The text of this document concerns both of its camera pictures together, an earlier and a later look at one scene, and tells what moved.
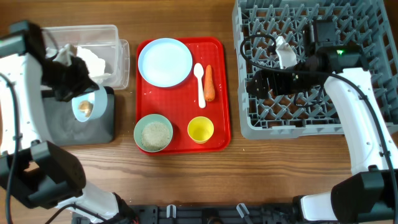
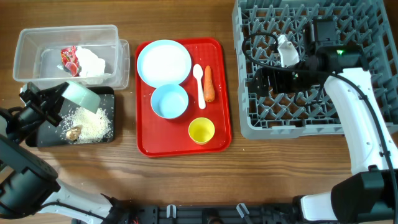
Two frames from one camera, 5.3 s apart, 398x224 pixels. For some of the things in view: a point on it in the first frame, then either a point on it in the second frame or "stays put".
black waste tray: (67, 130) stays put
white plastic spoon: (199, 71) stays put
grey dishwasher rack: (370, 24) stays put
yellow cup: (200, 129) stays put
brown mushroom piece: (86, 107) → (74, 132)
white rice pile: (155, 136) → (96, 127)
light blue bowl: (89, 105) → (169, 101)
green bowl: (145, 121) → (82, 96)
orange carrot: (209, 89) stays put
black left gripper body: (76, 78) → (43, 104)
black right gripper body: (269, 83) stays put
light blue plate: (165, 62) stays put
